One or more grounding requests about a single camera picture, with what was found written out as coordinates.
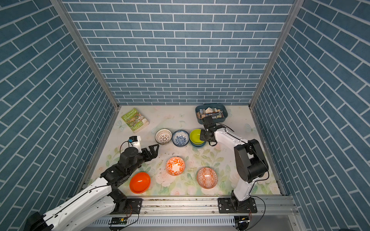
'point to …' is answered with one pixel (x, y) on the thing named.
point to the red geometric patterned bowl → (207, 178)
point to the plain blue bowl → (198, 146)
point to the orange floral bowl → (175, 166)
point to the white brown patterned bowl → (163, 136)
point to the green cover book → (134, 120)
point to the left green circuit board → (119, 221)
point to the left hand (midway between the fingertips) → (157, 147)
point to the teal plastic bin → (223, 107)
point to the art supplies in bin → (215, 113)
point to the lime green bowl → (194, 136)
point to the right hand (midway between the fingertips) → (204, 136)
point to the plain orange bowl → (139, 183)
